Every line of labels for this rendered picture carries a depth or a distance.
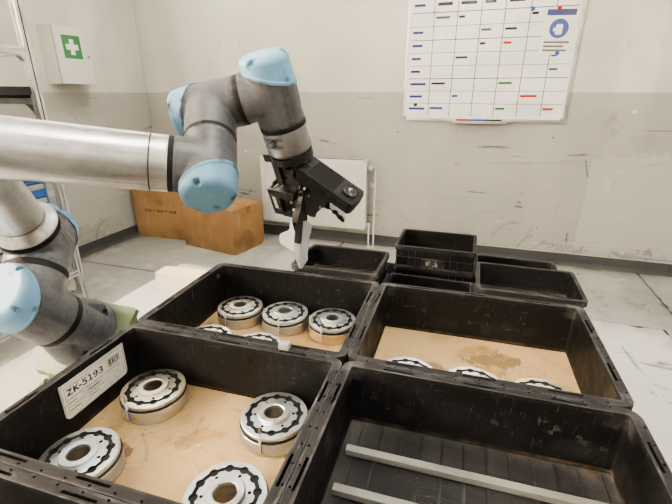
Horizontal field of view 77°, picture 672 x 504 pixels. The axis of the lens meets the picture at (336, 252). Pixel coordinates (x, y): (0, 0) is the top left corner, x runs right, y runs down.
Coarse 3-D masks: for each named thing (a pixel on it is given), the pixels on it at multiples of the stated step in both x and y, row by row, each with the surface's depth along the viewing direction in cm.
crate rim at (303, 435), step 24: (120, 336) 72; (192, 336) 72; (312, 360) 66; (336, 360) 65; (48, 384) 60; (312, 408) 55; (0, 456) 48; (24, 456) 48; (288, 456) 48; (72, 480) 45; (96, 480) 45; (288, 480) 45
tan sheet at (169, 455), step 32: (96, 416) 68; (192, 416) 68; (224, 416) 68; (128, 448) 62; (160, 448) 62; (192, 448) 62; (224, 448) 62; (128, 480) 57; (160, 480) 57; (192, 480) 57
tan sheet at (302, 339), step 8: (216, 312) 100; (208, 320) 96; (216, 320) 96; (248, 328) 93; (256, 328) 93; (280, 336) 90; (288, 336) 90; (296, 336) 90; (304, 336) 90; (296, 344) 87; (304, 344) 87; (312, 344) 87; (320, 344) 87
